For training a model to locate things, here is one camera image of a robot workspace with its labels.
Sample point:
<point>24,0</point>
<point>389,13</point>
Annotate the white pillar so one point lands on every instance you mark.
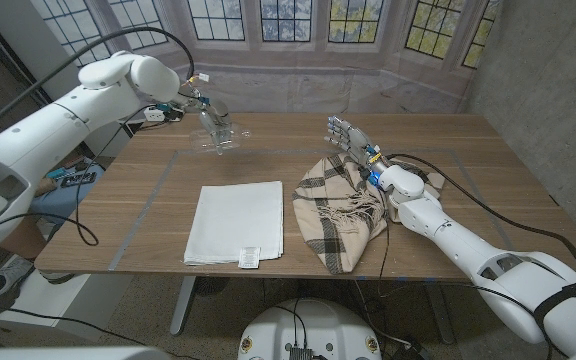
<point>23,45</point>

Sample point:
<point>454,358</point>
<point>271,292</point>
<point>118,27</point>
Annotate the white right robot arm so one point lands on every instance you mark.
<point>493,260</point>

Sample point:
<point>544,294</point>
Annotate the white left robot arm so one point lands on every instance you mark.
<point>43,135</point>

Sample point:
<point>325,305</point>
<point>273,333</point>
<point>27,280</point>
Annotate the printed window backdrop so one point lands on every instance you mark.
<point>288,80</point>

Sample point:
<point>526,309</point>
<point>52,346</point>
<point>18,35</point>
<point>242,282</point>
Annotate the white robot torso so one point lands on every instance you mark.
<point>310,327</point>

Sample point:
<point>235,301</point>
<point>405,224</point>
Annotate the small white paper label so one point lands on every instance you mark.
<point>249,257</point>

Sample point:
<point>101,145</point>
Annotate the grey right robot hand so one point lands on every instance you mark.
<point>355,140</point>

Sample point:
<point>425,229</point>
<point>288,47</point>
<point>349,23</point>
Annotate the beige plaid cloth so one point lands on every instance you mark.
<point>340,210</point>

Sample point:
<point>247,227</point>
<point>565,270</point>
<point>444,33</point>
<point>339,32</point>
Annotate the blue stool with tools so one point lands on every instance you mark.
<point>68,200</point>

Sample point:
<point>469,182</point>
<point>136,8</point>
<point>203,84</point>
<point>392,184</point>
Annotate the folded white cloth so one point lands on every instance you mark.
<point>238,220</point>

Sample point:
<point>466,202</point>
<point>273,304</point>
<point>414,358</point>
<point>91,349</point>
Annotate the white power strip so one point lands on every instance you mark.
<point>154,115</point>

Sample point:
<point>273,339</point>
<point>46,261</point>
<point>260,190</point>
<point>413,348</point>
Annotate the grey table leg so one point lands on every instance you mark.
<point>440,312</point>
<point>183,305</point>

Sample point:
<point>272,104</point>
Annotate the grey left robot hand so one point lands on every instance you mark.
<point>215,122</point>

